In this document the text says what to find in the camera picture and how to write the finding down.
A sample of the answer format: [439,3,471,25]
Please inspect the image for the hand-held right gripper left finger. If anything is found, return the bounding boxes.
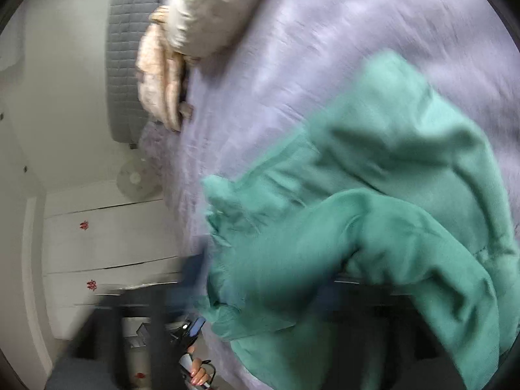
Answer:
[61,252,212,390]

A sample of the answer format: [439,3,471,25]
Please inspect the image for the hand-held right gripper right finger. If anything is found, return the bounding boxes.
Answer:
[317,276,445,390]

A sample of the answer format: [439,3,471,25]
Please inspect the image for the green work jacket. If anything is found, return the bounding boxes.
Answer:
[195,49,520,390]

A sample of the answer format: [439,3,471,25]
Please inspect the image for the person's left hand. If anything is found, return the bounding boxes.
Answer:
[188,345,215,387]

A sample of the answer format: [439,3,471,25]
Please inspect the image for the white wardrobe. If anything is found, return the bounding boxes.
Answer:
[22,179,188,340]

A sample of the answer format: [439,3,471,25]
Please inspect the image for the white electric fan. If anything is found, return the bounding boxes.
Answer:
[116,156,157,203]

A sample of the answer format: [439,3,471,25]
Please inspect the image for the beige striped cloth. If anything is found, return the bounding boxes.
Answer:
[136,6,196,133]

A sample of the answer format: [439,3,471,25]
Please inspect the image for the grey quilted headboard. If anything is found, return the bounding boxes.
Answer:
[105,0,171,145]

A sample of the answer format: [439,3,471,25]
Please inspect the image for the purple embossed blanket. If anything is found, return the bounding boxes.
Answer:
[138,0,520,390]

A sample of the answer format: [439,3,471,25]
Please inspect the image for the round cream pleated cushion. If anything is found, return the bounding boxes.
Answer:
[162,0,269,58]

